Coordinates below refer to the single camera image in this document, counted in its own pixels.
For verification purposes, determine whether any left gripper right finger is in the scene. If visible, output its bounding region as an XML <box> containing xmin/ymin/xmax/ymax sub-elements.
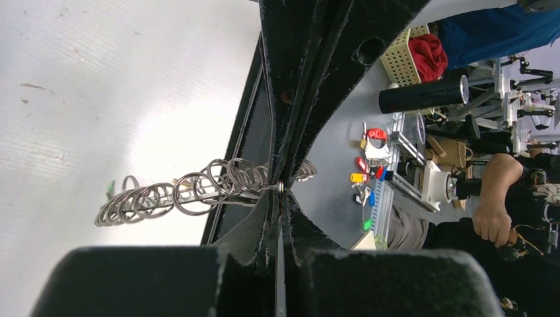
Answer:
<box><xmin>280</xmin><ymin>192</ymin><xmax>343</xmax><ymax>316</ymax></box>

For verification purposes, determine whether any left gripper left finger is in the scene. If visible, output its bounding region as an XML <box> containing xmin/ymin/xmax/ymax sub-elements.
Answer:
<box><xmin>213</xmin><ymin>192</ymin><xmax>280</xmax><ymax>316</ymax></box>

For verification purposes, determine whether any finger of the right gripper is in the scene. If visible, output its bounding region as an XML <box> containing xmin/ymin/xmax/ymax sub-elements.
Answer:
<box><xmin>259</xmin><ymin>1</ymin><xmax>328</xmax><ymax>182</ymax></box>
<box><xmin>286</xmin><ymin>0</ymin><xmax>428</xmax><ymax>180</ymax></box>

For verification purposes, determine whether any metal disc with keyrings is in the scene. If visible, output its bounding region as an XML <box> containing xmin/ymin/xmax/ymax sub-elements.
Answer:
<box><xmin>94</xmin><ymin>157</ymin><xmax>318</xmax><ymax>229</ymax></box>

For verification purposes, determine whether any second person forearm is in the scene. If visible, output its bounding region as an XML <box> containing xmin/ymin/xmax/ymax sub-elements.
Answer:
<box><xmin>472</xmin><ymin>154</ymin><xmax>523</xmax><ymax>248</ymax></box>

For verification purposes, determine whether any yellow perforated basket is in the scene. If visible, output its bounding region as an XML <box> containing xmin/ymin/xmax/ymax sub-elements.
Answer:
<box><xmin>380</xmin><ymin>24</ymin><xmax>430</xmax><ymax>87</ymax></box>

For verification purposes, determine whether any red cloth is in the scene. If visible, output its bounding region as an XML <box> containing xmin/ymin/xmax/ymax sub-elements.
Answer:
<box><xmin>408</xmin><ymin>34</ymin><xmax>448</xmax><ymax>83</ymax></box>

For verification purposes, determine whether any coloured key tags pile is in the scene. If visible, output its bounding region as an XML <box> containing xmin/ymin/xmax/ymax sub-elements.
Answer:
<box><xmin>349</xmin><ymin>157</ymin><xmax>388</xmax><ymax>234</ymax></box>

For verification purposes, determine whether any blue cloth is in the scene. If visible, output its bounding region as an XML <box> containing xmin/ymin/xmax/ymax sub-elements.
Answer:
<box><xmin>437</xmin><ymin>5</ymin><xmax>559</xmax><ymax>69</ymax></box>

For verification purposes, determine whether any black cylinder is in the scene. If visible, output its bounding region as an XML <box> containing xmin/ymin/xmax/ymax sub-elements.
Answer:
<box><xmin>378</xmin><ymin>75</ymin><xmax>470</xmax><ymax>114</ymax></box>

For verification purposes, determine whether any white cylindrical fixture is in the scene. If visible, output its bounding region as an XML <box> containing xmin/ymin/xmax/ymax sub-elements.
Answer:
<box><xmin>421</xmin><ymin>160</ymin><xmax>457</xmax><ymax>213</ymax></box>

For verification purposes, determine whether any green key tag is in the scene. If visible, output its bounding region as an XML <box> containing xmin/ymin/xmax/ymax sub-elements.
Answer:
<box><xmin>106</xmin><ymin>180</ymin><xmax>116</xmax><ymax>201</ymax></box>

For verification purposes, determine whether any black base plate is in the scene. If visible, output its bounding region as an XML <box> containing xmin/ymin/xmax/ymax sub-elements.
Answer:
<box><xmin>201</xmin><ymin>38</ymin><xmax>271</xmax><ymax>246</ymax></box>

